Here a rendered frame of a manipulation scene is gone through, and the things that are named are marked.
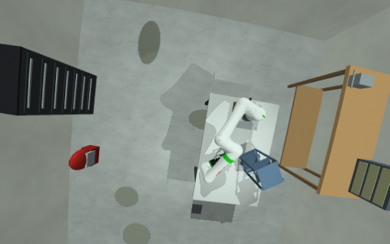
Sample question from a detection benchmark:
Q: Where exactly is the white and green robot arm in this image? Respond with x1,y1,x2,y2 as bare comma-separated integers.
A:
200,97,266,183

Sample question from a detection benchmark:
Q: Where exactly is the blue metal shelving unit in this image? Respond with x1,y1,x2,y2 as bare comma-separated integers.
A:
239,149,285,190

